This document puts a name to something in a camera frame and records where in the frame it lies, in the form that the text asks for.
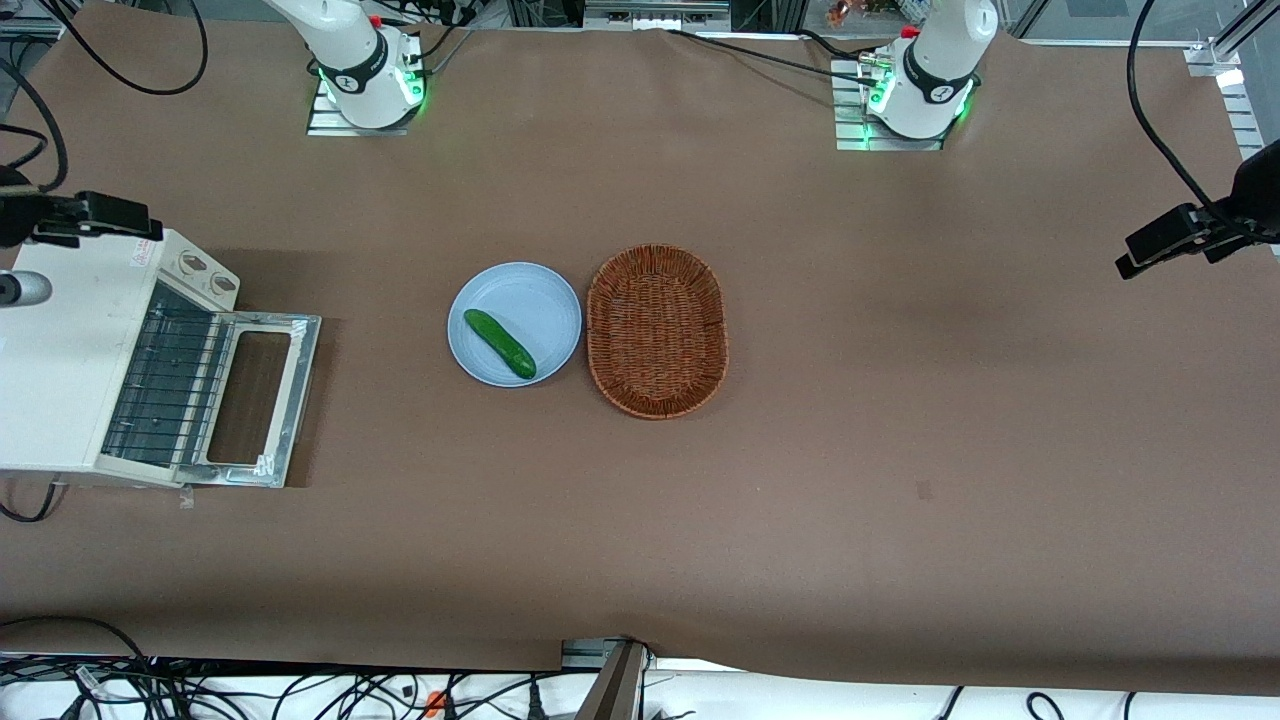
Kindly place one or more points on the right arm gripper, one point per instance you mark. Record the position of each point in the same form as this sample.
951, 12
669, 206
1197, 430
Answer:
12, 219

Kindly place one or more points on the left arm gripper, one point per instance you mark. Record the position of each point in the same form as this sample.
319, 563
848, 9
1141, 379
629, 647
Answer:
1258, 192

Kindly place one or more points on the silver oven knob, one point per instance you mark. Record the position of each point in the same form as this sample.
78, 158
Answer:
222, 286
190, 264

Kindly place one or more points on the white toaster oven body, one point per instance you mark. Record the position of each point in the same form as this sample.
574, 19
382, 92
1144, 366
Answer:
60, 360

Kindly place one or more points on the red triangle warning sticker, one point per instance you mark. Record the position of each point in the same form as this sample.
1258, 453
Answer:
143, 253

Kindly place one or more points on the slotted aluminium plate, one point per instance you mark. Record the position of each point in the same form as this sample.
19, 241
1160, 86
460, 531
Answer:
1240, 120

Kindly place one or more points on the clear tape piece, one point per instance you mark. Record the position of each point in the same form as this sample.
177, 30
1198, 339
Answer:
187, 497

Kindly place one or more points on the green cucumber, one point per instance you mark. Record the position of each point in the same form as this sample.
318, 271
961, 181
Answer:
499, 343

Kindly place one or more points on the light blue round plate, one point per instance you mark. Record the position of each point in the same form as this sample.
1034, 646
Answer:
535, 310

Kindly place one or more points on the brown wicker oval basket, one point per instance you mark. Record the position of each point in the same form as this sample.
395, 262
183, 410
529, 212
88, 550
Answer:
657, 330

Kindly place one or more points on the silver device box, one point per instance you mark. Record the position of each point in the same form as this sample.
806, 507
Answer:
655, 14

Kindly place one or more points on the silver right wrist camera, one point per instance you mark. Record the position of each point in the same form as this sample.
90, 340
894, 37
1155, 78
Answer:
20, 288

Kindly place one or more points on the aluminium frame profile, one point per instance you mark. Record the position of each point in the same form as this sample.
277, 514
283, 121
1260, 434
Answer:
1215, 55

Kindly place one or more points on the aluminium arm base plate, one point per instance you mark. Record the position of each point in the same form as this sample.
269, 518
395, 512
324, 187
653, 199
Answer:
850, 120
330, 122

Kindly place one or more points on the metal support post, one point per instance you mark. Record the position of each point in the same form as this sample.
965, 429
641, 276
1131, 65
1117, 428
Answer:
610, 690

